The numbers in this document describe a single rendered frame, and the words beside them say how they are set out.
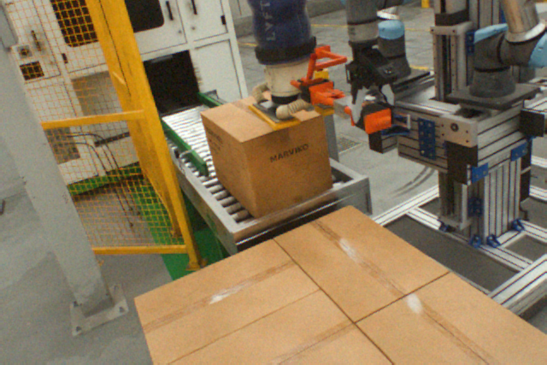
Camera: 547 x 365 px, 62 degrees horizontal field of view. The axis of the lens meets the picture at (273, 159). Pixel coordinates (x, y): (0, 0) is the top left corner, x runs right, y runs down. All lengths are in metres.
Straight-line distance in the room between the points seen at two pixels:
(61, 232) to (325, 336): 1.53
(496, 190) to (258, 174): 1.07
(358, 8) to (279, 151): 0.97
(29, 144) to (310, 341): 1.57
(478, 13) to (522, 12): 0.41
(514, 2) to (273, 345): 1.25
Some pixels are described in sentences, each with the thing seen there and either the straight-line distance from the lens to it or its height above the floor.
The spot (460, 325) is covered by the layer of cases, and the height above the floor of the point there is 0.54.
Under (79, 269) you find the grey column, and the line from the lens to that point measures 2.67.
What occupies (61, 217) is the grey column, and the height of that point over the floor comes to 0.63.
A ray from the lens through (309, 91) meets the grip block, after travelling 1.50.
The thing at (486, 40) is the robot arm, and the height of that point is 1.23.
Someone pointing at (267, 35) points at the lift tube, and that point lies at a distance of 1.65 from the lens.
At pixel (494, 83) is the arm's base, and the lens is 1.78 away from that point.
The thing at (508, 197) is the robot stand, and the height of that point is 0.41.
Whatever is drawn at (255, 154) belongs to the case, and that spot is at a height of 0.87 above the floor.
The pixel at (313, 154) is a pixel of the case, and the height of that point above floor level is 0.78.
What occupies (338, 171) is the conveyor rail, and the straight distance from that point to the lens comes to 2.31.
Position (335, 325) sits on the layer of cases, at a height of 0.54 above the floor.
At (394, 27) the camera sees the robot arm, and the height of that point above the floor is 1.25.
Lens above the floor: 1.62
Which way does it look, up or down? 24 degrees down
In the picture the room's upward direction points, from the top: 11 degrees counter-clockwise
